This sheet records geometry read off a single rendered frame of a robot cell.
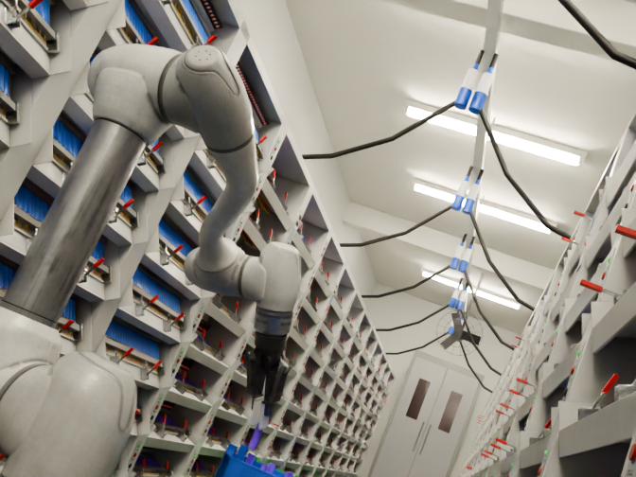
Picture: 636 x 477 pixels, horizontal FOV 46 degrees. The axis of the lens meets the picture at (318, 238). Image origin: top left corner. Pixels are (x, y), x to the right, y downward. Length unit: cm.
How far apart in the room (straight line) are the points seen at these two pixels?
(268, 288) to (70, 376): 64
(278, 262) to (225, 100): 51
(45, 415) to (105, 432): 9
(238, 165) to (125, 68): 27
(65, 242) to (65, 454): 37
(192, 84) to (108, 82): 18
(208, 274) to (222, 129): 51
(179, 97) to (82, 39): 59
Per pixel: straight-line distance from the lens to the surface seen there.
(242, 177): 148
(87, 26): 192
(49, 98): 187
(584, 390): 142
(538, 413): 211
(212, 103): 134
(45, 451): 122
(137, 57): 144
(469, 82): 374
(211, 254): 175
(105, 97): 143
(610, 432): 98
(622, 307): 120
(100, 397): 122
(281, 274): 173
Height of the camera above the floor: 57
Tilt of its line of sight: 14 degrees up
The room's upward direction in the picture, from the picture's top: 23 degrees clockwise
